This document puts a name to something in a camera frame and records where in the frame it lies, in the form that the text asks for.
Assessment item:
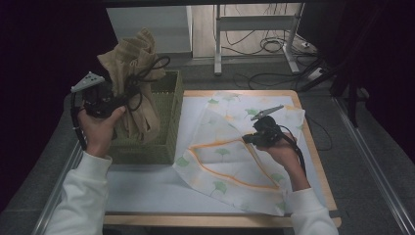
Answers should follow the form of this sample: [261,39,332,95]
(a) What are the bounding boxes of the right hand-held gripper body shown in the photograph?
[250,104,285,147]

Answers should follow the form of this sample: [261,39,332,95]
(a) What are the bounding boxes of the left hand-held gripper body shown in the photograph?
[70,71,115,119]

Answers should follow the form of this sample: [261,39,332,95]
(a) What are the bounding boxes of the black drawstring cord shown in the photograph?
[125,55,171,113]

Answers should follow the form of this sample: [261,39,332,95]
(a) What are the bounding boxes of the leaf-printed fabric bag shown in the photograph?
[172,91,306,217]

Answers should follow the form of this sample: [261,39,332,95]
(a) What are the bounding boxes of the beige cloth garment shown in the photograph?
[97,27,167,143]

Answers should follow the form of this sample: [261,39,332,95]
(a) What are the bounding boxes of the green woven basket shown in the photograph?
[109,70,185,165]

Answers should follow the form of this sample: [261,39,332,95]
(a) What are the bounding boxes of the person's right hand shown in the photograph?
[255,136,309,191]

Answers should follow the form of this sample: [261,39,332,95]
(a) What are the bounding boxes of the person's left hand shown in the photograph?
[77,105,127,160]

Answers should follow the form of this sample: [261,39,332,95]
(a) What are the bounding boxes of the white cabinet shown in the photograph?
[106,5,194,70]

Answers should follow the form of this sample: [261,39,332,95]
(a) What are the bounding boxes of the white power strip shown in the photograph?
[306,67,327,82]

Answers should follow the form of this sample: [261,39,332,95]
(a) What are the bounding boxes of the black stand leg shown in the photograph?
[329,65,370,128]

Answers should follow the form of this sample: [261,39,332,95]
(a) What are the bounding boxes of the white table mat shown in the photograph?
[106,95,327,214]

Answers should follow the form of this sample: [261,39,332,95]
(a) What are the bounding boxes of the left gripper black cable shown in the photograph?
[69,92,88,152]

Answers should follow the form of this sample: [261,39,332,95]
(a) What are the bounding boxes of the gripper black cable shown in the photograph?
[69,92,88,152]
[277,124,307,177]

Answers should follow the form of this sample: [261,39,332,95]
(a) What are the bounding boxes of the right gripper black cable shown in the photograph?
[277,124,307,177]

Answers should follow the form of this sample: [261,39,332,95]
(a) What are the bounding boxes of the black floor cables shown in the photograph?
[221,3,327,91]

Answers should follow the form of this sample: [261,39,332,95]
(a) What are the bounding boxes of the metal floor rail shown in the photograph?
[331,96,415,235]
[30,140,84,235]

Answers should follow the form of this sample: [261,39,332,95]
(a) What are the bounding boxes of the white metal stand frame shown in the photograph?
[213,3,306,76]

